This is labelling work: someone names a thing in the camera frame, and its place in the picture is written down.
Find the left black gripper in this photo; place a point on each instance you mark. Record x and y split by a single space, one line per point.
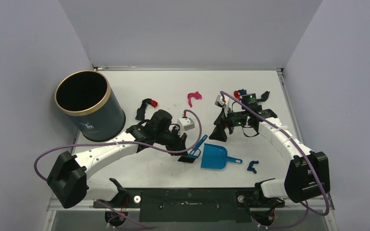
179 143

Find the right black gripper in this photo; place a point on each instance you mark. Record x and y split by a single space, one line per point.
224 120

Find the blue hand brush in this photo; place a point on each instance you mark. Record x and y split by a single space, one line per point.
194 153

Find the blue dustpan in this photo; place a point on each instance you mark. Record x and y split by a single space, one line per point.
216 157

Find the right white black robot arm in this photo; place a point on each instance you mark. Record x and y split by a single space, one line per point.
308 172

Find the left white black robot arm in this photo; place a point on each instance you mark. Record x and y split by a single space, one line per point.
70 177

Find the red paper scrap back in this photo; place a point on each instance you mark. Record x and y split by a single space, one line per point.
237 94

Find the red paper scrap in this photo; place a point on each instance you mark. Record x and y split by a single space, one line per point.
237 94
153 103

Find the red paper scrap left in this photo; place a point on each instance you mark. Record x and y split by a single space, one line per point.
153 103

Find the black paper scrap left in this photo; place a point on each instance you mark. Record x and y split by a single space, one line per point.
140 112

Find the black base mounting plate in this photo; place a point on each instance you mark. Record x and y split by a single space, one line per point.
195 204

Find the dark blue gold-rimmed bin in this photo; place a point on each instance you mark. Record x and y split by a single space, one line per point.
88 100

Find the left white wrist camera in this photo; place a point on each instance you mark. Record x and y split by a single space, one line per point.
185 124

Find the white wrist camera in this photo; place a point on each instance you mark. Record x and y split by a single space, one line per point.
221 102
185 124

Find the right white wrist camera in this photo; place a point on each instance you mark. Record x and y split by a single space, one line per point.
221 102

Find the aluminium frame rail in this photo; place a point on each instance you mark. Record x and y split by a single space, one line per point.
88 205

